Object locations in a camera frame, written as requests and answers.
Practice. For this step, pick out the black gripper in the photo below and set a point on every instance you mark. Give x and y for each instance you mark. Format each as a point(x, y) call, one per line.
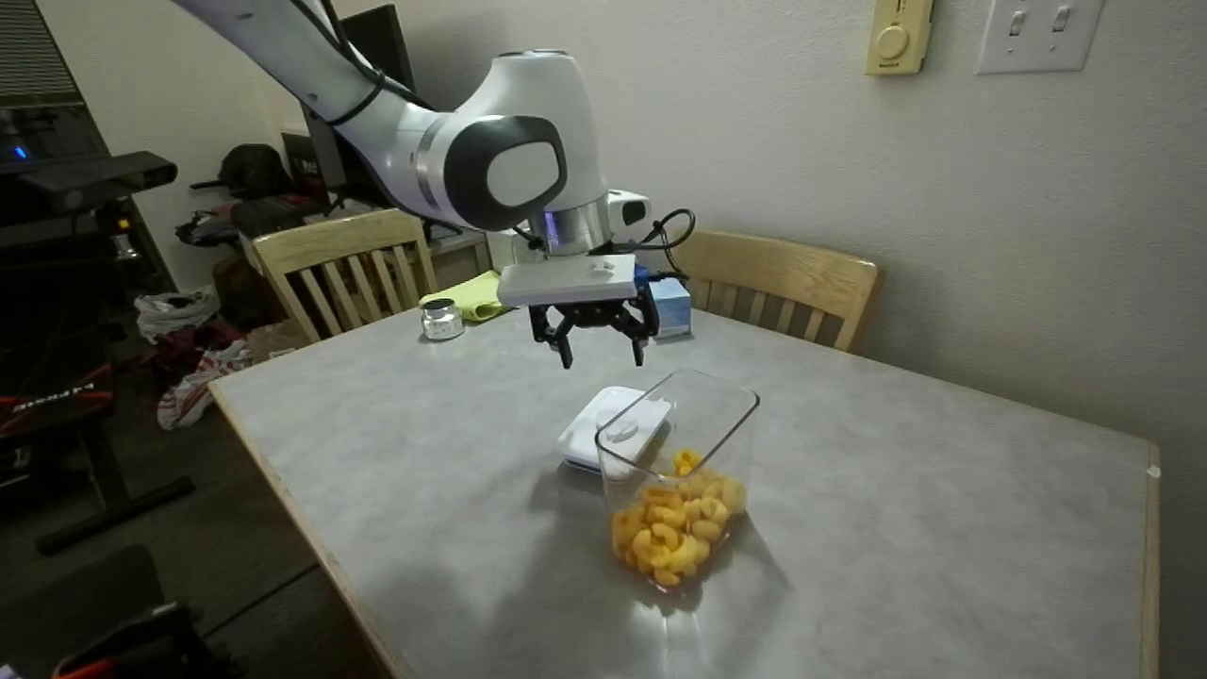
point(591, 316)

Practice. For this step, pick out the white lid with round button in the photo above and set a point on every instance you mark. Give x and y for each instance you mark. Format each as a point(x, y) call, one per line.
point(591, 437)

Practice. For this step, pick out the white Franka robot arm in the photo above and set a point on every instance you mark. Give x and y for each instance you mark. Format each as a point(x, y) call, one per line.
point(418, 136)

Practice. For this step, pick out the small blue cardboard box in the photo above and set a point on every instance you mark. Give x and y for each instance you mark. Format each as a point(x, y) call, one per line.
point(673, 307)

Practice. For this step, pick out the green cloth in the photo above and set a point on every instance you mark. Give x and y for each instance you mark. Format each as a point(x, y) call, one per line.
point(486, 296)

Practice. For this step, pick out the round silver metal tin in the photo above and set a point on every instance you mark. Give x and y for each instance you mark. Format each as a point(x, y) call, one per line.
point(440, 321)

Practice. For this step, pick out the wooden chair with solid backrest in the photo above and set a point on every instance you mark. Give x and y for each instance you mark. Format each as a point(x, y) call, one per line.
point(786, 271)

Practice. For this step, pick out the light wooden slatted chair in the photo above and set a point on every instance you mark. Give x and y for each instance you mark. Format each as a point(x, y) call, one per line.
point(326, 238)

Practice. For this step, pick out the pile of clothes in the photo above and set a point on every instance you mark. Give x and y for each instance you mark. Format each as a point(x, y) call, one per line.
point(191, 380)

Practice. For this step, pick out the black metal stand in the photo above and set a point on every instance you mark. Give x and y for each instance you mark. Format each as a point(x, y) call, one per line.
point(108, 466)

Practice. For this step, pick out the black bag with red trim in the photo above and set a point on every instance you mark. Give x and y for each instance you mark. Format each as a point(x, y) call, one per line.
point(139, 648)

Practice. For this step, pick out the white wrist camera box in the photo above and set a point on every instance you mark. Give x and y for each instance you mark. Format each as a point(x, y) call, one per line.
point(569, 279)

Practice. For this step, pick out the beige wall thermostat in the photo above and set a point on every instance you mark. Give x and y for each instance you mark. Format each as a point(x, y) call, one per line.
point(899, 41)

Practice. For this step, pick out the black depth camera bar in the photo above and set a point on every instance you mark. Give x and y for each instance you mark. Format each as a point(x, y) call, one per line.
point(98, 174)

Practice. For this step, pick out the white light switch plate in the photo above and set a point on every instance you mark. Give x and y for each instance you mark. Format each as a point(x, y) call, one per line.
point(1044, 30)

